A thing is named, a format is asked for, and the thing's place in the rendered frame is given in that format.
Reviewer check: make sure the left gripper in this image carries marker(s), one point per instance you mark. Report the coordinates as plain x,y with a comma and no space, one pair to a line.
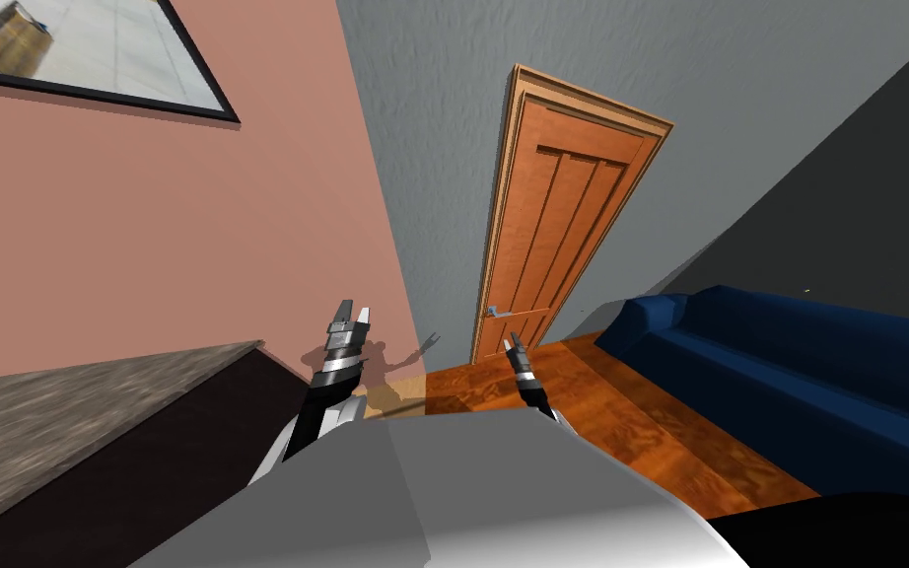
346,335

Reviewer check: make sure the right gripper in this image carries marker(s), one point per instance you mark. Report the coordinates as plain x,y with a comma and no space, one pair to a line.
520,360

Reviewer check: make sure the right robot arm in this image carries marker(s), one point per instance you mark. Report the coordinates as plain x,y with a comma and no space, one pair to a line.
841,536

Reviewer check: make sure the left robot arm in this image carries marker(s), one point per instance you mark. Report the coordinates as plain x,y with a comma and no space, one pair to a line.
319,406

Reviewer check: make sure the orange wooden door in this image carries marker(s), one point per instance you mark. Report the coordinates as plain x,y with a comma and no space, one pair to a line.
557,229

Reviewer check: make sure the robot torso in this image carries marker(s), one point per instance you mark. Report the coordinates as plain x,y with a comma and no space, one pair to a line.
494,505

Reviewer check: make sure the dark cabinet with grey top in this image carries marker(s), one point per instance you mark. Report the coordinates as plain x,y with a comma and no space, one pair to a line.
99,442

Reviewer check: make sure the blue sofa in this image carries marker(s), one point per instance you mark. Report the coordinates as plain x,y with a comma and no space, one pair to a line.
801,379

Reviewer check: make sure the black framed mirror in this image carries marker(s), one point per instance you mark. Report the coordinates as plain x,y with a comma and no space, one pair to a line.
84,47

